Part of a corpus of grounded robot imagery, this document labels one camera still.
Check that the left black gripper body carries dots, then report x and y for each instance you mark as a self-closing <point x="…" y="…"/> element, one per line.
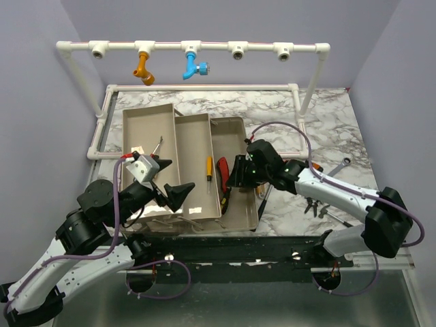
<point x="155" y="194"/>

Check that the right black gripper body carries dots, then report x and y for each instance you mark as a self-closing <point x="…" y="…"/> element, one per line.
<point x="246" y="173"/>

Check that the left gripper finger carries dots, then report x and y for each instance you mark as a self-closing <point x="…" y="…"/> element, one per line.
<point x="176" y="195"/>
<point x="162" y="163"/>

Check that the blue handled screwdriver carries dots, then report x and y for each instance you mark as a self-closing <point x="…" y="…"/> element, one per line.
<point x="154" y="153"/>

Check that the red utility knife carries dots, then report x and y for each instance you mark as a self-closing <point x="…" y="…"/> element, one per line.
<point x="224" y="174"/>

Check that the black long screwdriver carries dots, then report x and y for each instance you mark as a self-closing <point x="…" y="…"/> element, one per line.
<point x="264" y="201"/>

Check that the yellow short screwdriver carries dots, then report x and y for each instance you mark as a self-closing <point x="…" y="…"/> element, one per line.
<point x="209" y="172"/>

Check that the brown translucent tool box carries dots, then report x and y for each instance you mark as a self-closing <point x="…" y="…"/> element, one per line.
<point x="188" y="141"/>

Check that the yellow black screwdriver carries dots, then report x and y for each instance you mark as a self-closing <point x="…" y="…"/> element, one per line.
<point x="224" y="203"/>

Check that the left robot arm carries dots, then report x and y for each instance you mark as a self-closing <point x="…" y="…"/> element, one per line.
<point x="86" y="246"/>

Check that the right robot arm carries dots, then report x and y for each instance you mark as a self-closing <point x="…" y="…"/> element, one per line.
<point x="384" y="223"/>

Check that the black needle nose pliers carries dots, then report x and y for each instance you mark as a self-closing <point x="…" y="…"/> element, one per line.
<point x="312" y="205"/>

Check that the orange plastic faucet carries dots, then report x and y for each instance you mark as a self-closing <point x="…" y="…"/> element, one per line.
<point x="141" y="71"/>

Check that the small black hammer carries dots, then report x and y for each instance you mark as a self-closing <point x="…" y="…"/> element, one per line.
<point x="325" y="213"/>

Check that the silver combination wrench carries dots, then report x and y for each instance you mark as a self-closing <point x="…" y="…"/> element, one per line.
<point x="344" y="163"/>

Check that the blue plastic faucet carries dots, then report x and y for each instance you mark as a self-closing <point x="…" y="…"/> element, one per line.
<point x="193" y="68"/>

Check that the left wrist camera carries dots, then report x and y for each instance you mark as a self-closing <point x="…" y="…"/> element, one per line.
<point x="140" y="168"/>

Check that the orange handled pliers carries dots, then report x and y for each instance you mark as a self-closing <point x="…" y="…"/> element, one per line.
<point x="315" y="165"/>

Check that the black metal base rail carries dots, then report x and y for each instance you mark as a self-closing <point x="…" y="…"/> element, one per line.
<point x="213" y="259"/>

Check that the white PVC pipe frame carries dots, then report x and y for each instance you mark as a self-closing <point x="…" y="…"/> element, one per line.
<point x="99" y="49"/>

